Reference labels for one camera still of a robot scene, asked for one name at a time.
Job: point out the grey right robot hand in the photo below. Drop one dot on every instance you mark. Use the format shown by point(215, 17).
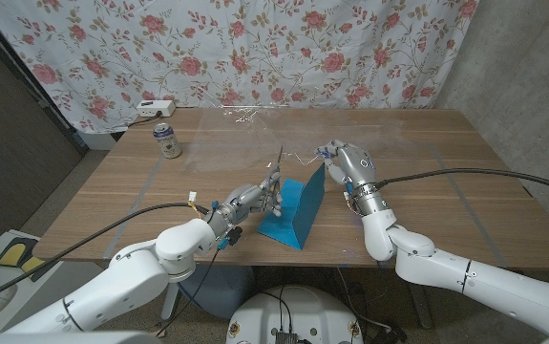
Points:
point(357, 169)

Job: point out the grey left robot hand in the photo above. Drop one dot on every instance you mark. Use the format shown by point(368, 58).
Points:
point(243, 203)

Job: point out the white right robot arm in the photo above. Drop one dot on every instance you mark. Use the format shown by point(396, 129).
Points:
point(470, 282)

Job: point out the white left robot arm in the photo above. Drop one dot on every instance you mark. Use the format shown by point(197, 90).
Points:
point(131, 286)

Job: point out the blue folded paper card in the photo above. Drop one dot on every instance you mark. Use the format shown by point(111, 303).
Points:
point(302, 210)

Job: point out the grey stool with white legs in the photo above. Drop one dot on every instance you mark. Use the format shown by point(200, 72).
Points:
point(217, 291)

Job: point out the silver beverage can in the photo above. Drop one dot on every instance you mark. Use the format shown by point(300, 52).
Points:
point(167, 142)

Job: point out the white robot torso base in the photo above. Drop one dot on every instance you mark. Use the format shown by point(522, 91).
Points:
point(302, 310)

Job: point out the white power strip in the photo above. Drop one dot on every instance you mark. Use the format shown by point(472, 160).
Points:
point(155, 108)

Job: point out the floral rose backdrop cloth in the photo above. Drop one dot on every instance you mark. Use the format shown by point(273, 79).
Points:
point(255, 52)

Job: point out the grey table leg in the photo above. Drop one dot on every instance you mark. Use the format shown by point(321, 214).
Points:
point(422, 308)

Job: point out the black power adapter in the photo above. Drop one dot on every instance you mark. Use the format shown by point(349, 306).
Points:
point(391, 333)

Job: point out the white floor platform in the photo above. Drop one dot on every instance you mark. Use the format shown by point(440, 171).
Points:
point(64, 282)

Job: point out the yellow black foot pedal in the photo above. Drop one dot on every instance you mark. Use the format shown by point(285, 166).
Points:
point(14, 253)

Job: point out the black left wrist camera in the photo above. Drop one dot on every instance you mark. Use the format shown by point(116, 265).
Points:
point(233, 234)

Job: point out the black door frame strip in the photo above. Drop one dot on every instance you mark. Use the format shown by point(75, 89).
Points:
point(40, 91)

